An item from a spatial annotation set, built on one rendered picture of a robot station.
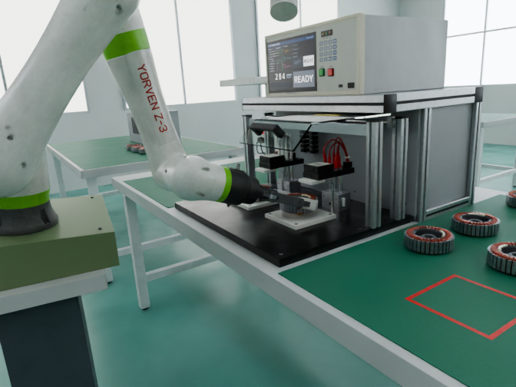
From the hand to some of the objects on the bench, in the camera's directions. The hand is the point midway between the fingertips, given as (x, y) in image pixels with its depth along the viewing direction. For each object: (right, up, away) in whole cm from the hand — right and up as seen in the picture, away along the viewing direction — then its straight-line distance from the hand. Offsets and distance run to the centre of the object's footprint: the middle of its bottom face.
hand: (298, 200), depth 116 cm
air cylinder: (+13, -2, +9) cm, 16 cm away
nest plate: (-13, -1, +21) cm, 25 cm away
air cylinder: (0, +2, +29) cm, 29 cm away
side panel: (+45, -4, +6) cm, 46 cm away
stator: (0, -2, +1) cm, 3 cm away
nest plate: (+1, -5, +2) cm, 5 cm away
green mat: (+48, -13, -29) cm, 58 cm away
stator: (+46, -8, -11) cm, 48 cm away
